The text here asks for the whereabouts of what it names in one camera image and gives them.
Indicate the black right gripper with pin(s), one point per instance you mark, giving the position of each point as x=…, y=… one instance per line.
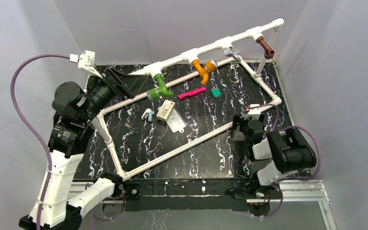
x=236, y=120

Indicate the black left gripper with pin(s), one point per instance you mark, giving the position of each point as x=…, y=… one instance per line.
x=132, y=82

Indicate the green plastic faucet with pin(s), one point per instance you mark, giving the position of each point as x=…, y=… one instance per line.
x=161, y=90

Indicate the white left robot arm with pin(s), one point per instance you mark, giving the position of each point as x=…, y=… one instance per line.
x=75, y=111

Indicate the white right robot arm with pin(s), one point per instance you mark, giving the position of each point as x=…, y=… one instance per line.
x=288, y=150

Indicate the small green plastic piece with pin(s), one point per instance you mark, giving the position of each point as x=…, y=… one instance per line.
x=215, y=92

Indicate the white teal thread tape roll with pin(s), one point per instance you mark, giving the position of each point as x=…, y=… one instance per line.
x=148, y=114

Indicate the small beige cardboard box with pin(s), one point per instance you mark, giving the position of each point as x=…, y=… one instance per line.
x=165, y=110

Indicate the black marble table mat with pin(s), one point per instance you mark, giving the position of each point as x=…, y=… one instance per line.
x=138, y=142

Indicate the pink plastic strip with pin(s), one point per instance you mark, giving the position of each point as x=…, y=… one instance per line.
x=191, y=93

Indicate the orange plastic faucet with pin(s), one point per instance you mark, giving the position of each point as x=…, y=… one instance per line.
x=204, y=72

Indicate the clear plastic bag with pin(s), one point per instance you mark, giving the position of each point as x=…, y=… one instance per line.
x=176, y=122

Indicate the chrome metal faucet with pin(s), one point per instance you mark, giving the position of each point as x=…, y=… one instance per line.
x=229, y=52

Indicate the brown plastic faucet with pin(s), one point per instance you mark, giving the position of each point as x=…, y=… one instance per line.
x=268, y=51

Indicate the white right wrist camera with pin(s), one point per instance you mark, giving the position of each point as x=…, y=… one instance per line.
x=253, y=112

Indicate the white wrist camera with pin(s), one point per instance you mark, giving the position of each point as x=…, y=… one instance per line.
x=253, y=112
x=85, y=61

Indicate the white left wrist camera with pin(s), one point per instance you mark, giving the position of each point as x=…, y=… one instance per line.
x=85, y=61

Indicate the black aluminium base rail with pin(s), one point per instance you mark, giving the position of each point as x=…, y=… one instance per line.
x=182, y=194

